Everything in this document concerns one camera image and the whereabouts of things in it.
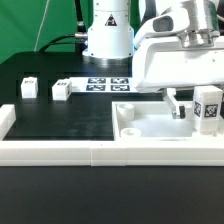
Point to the white U-shaped fence frame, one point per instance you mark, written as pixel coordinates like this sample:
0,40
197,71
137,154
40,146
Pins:
199,150

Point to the white square tabletop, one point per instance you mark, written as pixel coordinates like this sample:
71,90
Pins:
152,120

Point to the white marker tag sheet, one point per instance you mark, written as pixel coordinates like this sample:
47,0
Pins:
102,84

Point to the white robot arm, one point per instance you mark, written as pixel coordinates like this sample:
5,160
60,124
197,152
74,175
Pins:
111,39

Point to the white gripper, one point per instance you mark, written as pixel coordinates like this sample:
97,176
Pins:
163,63

